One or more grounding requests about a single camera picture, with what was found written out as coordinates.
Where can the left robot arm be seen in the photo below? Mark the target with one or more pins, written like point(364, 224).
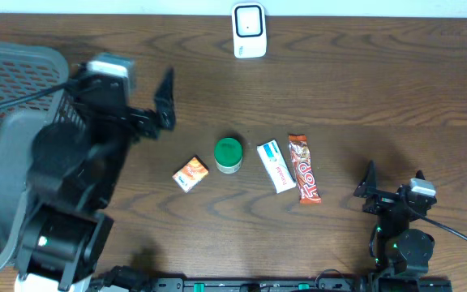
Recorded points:
point(74, 171)

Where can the grey plastic basket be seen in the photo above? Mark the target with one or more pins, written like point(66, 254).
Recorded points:
point(24, 69)

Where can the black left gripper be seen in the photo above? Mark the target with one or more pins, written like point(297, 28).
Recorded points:
point(141, 128)

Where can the white blue toothpaste box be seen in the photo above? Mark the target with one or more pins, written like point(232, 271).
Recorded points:
point(275, 165)

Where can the orange Top chocolate bar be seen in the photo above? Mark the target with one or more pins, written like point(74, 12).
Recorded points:
point(301, 159)

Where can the white barcode scanner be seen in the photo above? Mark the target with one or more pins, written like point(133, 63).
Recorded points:
point(249, 30)

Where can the green lid jar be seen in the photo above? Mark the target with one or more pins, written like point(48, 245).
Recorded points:
point(228, 155)

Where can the orange small box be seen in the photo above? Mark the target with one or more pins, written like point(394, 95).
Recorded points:
point(192, 173)

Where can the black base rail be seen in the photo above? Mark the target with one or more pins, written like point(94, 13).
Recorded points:
point(124, 278)

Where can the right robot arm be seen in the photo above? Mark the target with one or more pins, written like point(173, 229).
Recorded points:
point(402, 253)

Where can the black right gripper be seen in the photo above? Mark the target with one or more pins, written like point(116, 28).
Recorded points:
point(370, 185)

